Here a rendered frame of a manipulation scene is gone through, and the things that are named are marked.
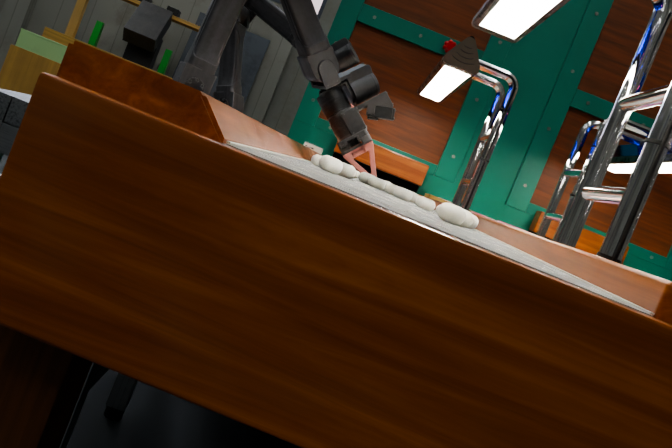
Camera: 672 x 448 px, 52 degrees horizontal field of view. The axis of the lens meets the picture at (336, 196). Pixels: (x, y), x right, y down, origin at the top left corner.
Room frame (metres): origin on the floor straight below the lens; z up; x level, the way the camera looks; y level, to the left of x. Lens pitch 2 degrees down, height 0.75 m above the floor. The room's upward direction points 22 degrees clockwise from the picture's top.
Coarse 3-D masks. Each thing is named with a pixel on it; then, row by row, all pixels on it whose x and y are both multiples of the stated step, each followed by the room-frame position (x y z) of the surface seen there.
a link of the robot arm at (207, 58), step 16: (224, 0) 1.30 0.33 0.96; (240, 0) 1.31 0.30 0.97; (208, 16) 1.30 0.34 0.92; (224, 16) 1.30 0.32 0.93; (208, 32) 1.30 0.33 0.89; (224, 32) 1.31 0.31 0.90; (192, 48) 1.30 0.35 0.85; (208, 48) 1.30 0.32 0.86; (192, 64) 1.29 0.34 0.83; (208, 64) 1.30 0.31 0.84; (176, 80) 1.30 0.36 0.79; (208, 80) 1.30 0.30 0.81
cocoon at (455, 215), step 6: (444, 204) 0.78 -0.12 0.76; (450, 204) 0.78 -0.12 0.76; (438, 210) 0.78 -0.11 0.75; (444, 210) 0.78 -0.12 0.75; (450, 210) 0.77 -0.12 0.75; (456, 210) 0.77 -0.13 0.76; (462, 210) 0.77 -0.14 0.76; (444, 216) 0.78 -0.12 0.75; (450, 216) 0.77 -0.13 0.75; (456, 216) 0.76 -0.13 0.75; (462, 216) 0.76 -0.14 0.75; (450, 222) 0.77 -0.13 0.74; (456, 222) 0.77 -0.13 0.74; (462, 222) 0.77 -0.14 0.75
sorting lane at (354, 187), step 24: (240, 144) 0.49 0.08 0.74; (288, 168) 0.45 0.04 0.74; (312, 168) 0.76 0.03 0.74; (360, 192) 0.56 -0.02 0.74; (384, 192) 1.22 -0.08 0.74; (408, 216) 0.45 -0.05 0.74; (432, 216) 0.78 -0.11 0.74; (480, 240) 0.58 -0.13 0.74; (528, 264) 0.46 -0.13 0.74; (600, 288) 0.54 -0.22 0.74; (648, 312) 0.45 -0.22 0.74
